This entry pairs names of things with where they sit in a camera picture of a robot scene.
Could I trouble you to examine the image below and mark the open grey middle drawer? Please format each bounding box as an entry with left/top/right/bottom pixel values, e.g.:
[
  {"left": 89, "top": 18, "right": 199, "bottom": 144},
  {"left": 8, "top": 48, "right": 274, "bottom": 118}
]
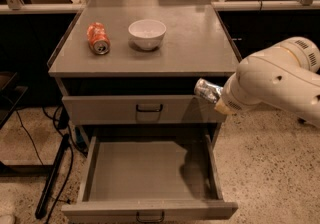
[{"left": 62, "top": 136, "right": 238, "bottom": 224}]

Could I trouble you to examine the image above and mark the white ceramic bowl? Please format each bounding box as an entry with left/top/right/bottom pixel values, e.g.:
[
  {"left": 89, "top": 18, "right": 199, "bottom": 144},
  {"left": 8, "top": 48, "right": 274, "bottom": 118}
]
[{"left": 128, "top": 19, "right": 167, "bottom": 51}]

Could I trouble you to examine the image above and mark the black top drawer handle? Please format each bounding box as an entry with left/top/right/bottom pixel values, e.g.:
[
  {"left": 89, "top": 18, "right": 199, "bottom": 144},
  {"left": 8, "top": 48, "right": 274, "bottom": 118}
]
[{"left": 136, "top": 104, "right": 163, "bottom": 113}]

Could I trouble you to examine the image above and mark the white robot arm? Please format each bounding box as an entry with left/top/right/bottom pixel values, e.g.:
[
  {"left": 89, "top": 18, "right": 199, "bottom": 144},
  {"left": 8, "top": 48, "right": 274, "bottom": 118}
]
[{"left": 215, "top": 37, "right": 320, "bottom": 127}]

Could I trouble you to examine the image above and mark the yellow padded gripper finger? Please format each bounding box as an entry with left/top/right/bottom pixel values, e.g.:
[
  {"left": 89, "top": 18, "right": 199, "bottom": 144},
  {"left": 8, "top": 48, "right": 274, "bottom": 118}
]
[{"left": 214, "top": 99, "right": 234, "bottom": 115}]

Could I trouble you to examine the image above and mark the black cable on floor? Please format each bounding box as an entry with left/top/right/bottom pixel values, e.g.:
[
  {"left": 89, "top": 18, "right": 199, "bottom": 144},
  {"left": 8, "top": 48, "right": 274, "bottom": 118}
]
[{"left": 13, "top": 104, "right": 88, "bottom": 224}]

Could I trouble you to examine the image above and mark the black middle drawer handle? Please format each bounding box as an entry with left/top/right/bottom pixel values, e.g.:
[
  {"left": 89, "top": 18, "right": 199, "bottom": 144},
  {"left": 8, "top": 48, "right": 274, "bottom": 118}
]
[{"left": 136, "top": 212, "right": 165, "bottom": 224}]

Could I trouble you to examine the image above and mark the black drawer handle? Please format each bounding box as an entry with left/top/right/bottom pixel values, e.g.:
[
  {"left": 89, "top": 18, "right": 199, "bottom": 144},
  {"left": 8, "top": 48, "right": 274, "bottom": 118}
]
[
  {"left": 136, "top": 104, "right": 163, "bottom": 113},
  {"left": 136, "top": 212, "right": 165, "bottom": 224}
]

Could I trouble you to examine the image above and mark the white horizontal rail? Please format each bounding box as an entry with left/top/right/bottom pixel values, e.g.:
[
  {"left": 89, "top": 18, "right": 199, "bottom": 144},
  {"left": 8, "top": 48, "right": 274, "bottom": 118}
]
[{"left": 0, "top": 0, "right": 320, "bottom": 14}]

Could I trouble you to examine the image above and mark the black floor bar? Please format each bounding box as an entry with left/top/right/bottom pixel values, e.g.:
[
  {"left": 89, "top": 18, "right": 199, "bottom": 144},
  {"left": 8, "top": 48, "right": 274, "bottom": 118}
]
[{"left": 35, "top": 134, "right": 69, "bottom": 219}]

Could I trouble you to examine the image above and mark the crushed silver redbull can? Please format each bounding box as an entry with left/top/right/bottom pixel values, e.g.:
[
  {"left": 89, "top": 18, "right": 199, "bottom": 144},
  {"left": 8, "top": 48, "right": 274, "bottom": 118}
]
[{"left": 194, "top": 78, "right": 223, "bottom": 104}]

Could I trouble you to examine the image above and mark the closed grey top drawer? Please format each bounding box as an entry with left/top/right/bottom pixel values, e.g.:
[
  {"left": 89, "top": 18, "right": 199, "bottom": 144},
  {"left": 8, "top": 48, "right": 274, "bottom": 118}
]
[{"left": 62, "top": 95, "right": 226, "bottom": 125}]

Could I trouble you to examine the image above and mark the grey drawer cabinet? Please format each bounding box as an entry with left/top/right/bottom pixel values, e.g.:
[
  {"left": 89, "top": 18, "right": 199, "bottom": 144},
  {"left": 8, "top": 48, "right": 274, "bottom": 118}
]
[{"left": 47, "top": 0, "right": 246, "bottom": 142}]

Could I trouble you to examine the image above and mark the dark side table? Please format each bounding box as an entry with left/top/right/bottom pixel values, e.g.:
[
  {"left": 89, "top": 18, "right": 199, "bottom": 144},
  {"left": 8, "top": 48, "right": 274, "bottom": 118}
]
[{"left": 0, "top": 71, "right": 28, "bottom": 129}]

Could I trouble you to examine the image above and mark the crushed orange soda can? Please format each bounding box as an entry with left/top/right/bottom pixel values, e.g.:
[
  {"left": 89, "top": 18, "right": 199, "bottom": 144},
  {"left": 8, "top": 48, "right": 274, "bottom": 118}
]
[{"left": 87, "top": 22, "right": 110, "bottom": 55}]

